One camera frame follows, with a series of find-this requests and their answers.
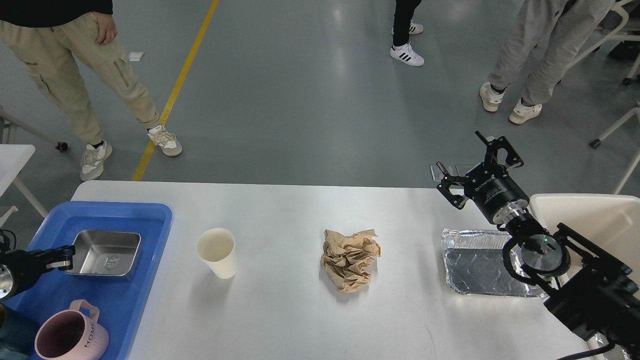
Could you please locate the chair leg with castor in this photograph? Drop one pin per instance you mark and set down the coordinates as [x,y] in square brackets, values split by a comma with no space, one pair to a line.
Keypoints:
[9,126]

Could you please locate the metal rectangular tin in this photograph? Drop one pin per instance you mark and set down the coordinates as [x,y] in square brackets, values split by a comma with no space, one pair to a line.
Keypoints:
[106,253]

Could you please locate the white side table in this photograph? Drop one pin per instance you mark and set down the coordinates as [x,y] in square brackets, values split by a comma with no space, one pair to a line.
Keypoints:
[13,158]

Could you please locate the cream plastic bin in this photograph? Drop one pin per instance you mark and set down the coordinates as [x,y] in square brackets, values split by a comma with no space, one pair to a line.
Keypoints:
[611,221]

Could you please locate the clear floor plate left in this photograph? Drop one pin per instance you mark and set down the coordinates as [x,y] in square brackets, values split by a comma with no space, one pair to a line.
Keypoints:
[437,173]

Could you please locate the person in beige trousers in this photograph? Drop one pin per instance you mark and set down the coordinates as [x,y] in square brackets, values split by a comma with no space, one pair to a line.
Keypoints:
[50,37]

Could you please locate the aluminium foil tray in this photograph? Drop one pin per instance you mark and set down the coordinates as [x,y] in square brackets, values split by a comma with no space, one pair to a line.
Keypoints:
[474,265]

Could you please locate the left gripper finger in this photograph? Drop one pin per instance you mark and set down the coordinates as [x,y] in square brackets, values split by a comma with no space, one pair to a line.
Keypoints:
[55,258]

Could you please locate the cream paper cup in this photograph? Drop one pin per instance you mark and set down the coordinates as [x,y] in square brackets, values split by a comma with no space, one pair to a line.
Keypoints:
[217,249]

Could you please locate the white office chair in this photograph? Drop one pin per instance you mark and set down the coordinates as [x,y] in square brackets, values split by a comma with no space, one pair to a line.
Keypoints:
[621,24]

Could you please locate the crumpled brown paper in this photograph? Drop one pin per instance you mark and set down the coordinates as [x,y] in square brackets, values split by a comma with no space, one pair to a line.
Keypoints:
[345,258]

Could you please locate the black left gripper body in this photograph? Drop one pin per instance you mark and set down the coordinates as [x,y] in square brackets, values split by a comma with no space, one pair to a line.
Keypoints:
[20,270]

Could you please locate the pink mug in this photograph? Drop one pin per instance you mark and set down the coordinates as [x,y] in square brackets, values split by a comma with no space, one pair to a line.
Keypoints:
[72,334]

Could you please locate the blue plastic tray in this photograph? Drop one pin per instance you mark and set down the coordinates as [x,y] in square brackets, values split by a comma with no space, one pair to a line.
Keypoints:
[120,299]

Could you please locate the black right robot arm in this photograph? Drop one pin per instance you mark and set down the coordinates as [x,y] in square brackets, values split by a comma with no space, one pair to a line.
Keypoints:
[589,290]

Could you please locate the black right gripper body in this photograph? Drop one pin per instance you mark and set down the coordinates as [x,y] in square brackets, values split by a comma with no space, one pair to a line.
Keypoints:
[495,194]

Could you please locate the person in black trousers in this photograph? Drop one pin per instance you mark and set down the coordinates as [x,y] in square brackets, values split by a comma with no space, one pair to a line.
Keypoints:
[404,26]

